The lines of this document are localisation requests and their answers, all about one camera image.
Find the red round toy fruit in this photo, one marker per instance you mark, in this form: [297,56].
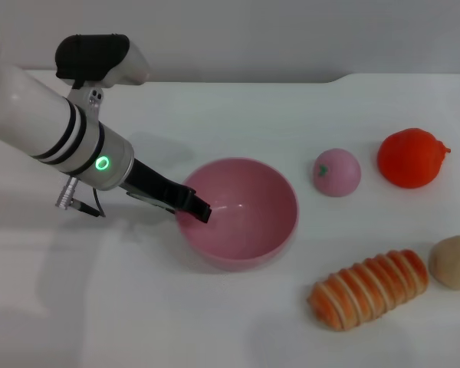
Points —
[408,159]

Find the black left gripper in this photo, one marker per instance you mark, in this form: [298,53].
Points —
[153,184]

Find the pink bun with green mark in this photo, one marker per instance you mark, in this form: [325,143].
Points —
[339,174]

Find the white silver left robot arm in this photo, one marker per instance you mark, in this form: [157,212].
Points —
[27,119]

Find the orange striped bread loaf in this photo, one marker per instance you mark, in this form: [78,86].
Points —
[368,287]

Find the beige potato toy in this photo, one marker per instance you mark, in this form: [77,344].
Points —
[454,264]

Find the pink plastic bowl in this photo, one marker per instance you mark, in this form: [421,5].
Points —
[249,230]

